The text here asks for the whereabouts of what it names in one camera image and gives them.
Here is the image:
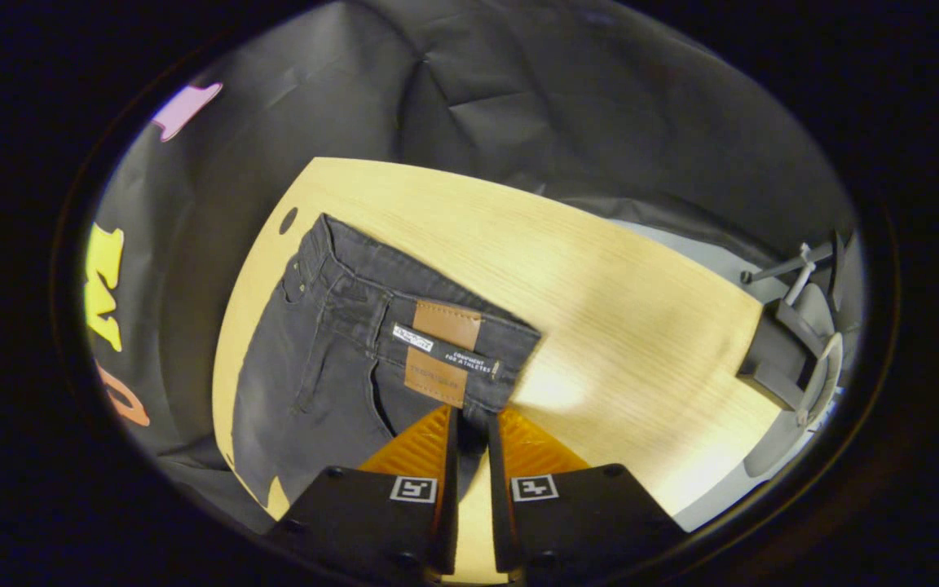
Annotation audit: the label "black backdrop cloth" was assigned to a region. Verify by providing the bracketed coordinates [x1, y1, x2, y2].
[82, 0, 857, 535]

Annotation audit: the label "dark grey jeans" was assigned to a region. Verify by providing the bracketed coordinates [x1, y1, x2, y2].
[229, 214, 542, 510]

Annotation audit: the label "grey metal rod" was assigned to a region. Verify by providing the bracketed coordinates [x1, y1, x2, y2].
[740, 243, 835, 307]

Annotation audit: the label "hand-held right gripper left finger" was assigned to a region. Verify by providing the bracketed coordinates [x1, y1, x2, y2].
[266, 405, 461, 584]

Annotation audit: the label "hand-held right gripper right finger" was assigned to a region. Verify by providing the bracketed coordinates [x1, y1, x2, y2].
[486, 408, 686, 584]

